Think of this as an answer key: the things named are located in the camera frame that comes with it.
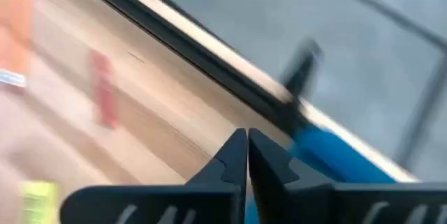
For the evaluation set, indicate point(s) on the yellow-green eraser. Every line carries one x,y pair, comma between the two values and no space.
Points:
40,203

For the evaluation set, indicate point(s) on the red marker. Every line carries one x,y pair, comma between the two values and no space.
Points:
103,91

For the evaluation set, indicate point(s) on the orange pencil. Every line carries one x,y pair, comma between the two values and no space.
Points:
14,14

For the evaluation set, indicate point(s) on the teal plastic bin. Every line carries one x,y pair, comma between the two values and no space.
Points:
331,157

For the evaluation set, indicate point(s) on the black aluminium table frame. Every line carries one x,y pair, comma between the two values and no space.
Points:
174,32

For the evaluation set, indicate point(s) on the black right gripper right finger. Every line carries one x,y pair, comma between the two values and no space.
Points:
272,168

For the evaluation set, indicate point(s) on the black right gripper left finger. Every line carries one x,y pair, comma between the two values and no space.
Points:
227,168

